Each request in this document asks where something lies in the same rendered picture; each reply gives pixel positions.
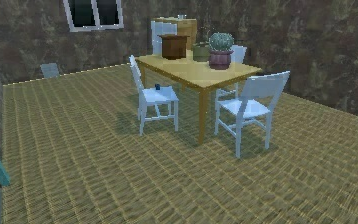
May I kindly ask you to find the brown square pot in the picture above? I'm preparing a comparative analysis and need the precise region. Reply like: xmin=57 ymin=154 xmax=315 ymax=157
xmin=157 ymin=33 xmax=191 ymax=61

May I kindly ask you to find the cactus in maroon pot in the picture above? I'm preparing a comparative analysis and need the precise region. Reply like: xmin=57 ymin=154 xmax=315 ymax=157
xmin=208 ymin=32 xmax=235 ymax=71

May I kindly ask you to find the small grey box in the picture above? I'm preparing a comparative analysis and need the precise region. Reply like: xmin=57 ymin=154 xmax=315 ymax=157
xmin=40 ymin=62 xmax=61 ymax=79

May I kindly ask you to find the tan wooden cabinet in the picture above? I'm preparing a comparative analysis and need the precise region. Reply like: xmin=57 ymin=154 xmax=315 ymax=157
xmin=152 ymin=16 xmax=198 ymax=52

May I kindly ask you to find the yellow wooden dining table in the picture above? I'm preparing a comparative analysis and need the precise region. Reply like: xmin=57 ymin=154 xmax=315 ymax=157
xmin=134 ymin=49 xmax=263 ymax=146

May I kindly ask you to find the white framed window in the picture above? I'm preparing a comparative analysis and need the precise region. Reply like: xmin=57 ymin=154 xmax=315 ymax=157
xmin=62 ymin=0 xmax=125 ymax=33

